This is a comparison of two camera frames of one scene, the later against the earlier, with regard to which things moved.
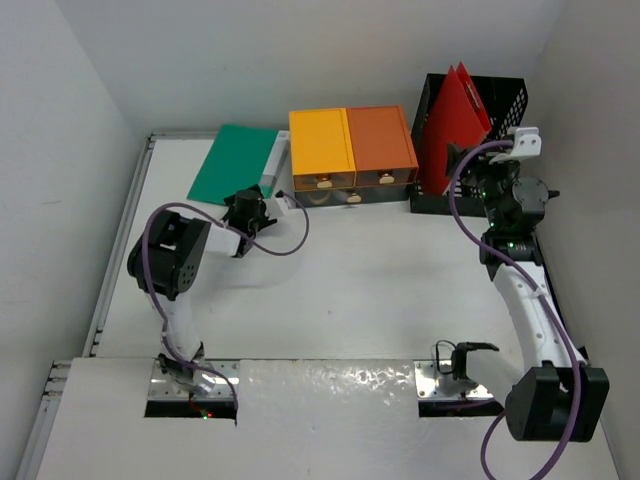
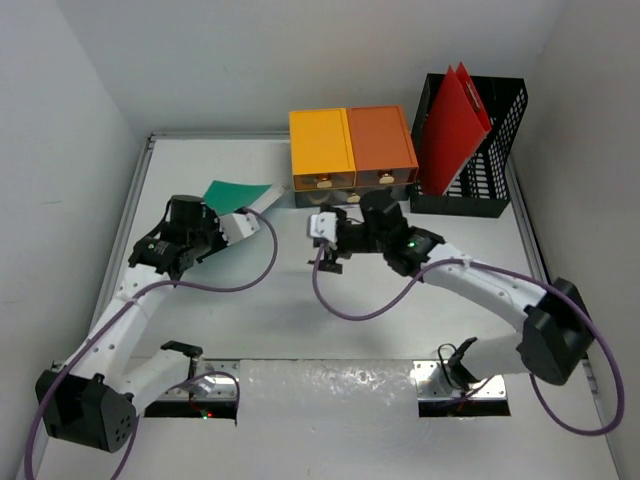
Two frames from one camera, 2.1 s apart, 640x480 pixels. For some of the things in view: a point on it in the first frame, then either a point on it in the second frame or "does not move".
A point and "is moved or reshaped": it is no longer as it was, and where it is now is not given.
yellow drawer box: x=321 y=149 does not move
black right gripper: x=470 y=163 → x=339 y=240
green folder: x=235 y=163 is moved or reshaped
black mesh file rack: x=503 y=101 does not move
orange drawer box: x=382 y=147 does not move
